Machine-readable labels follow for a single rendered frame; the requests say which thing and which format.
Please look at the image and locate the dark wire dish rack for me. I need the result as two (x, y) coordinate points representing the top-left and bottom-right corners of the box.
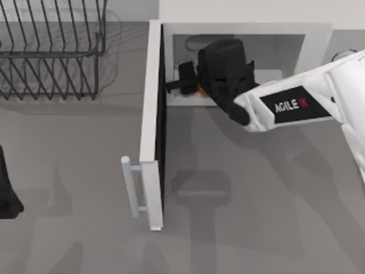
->
(0, 0), (110, 101)

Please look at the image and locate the pale microwave oven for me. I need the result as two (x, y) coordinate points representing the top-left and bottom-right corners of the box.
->
(158, 22), (334, 108)

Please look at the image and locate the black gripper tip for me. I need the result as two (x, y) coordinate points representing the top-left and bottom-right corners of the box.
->
(0, 144), (25, 221)

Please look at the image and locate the white microwave door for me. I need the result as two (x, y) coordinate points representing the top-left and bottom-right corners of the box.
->
(138, 20), (167, 232)

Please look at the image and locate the pale grey door handle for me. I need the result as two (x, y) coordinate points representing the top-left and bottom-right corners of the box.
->
(120, 155), (149, 218)

